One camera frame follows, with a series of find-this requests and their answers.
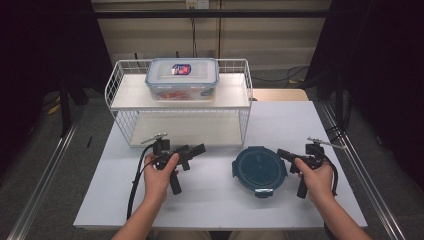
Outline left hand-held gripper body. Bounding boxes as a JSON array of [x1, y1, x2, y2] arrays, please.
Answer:
[[140, 132, 192, 196]]

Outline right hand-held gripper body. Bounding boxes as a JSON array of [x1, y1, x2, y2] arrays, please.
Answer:
[[293, 136, 346, 199]]

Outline dark teal round lid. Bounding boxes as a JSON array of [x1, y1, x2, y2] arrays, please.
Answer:
[[231, 145, 288, 199]]

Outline white wire shelf rack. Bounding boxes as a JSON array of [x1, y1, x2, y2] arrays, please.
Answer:
[[104, 58, 254, 148]]

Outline clear rectangular blue-sealed container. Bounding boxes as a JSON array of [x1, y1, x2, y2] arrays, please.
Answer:
[[144, 57, 220, 102]]

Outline person's right hand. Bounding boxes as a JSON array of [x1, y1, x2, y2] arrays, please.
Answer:
[[294, 157, 335, 204]]

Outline person's left hand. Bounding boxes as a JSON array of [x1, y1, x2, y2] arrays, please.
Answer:
[[143, 152, 181, 204]]

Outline orange food pieces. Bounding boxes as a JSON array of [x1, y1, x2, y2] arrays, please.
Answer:
[[154, 90, 192, 101]]

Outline small wooden table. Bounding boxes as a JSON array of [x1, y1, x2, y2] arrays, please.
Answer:
[[252, 88, 310, 103]]

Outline black metal stand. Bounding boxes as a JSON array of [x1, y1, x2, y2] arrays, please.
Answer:
[[58, 79, 74, 138]]

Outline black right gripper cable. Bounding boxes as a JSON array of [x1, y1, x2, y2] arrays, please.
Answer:
[[320, 154, 340, 198]]

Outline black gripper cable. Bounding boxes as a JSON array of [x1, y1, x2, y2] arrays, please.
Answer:
[[320, 154, 340, 198], [126, 144, 155, 221]]

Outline metal floor rail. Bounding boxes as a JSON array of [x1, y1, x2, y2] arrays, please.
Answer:
[[6, 109, 86, 240], [319, 100, 407, 240]]

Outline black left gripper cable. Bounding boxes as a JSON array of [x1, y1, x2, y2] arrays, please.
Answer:
[[126, 144, 155, 221]]

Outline black floor cables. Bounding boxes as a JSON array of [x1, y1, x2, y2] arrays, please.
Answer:
[[250, 65, 312, 85]]

